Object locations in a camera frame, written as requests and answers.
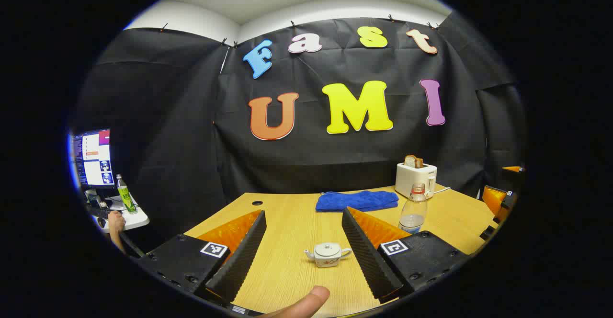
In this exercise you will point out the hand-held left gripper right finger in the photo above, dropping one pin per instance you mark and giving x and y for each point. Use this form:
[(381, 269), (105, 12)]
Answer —
[(364, 255)]

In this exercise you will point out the clear water bottle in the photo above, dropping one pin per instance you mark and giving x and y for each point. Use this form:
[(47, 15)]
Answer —
[(413, 212)]

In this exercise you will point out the white teacup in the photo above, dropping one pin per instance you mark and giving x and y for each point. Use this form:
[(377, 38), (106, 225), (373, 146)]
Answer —
[(328, 258)]

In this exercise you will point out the computer monitor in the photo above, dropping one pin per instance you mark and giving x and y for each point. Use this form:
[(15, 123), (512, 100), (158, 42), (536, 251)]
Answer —
[(93, 157)]

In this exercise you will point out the white side table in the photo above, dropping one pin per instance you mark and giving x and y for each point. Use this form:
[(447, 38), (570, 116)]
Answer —
[(134, 218)]

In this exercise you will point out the bread slice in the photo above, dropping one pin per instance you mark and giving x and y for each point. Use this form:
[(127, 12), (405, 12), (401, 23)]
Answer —
[(413, 161)]

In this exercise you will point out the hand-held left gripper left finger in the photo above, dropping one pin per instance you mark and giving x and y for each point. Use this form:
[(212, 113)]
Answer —
[(244, 255)]

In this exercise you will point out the green drink bottle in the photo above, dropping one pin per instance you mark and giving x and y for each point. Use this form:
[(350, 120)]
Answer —
[(125, 196)]

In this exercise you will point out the white toaster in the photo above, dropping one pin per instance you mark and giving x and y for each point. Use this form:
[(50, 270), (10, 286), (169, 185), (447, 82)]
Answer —
[(414, 179)]

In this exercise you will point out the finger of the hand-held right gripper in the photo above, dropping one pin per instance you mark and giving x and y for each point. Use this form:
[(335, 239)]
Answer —
[(495, 200), (513, 174)]

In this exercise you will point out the blue towel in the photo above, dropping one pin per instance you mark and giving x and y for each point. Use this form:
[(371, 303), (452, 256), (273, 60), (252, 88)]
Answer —
[(357, 200)]

